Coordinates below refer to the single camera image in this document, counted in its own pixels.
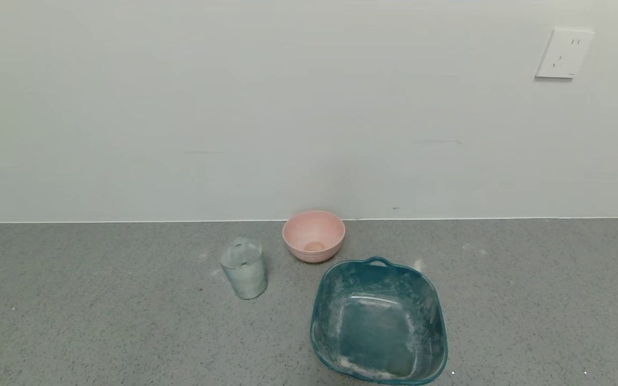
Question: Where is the pink bowl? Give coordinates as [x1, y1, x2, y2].
[282, 210, 346, 263]

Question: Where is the teal square plastic basin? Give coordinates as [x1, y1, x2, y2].
[310, 257, 449, 385]

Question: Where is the white wall socket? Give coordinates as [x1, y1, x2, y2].
[535, 28, 595, 80]

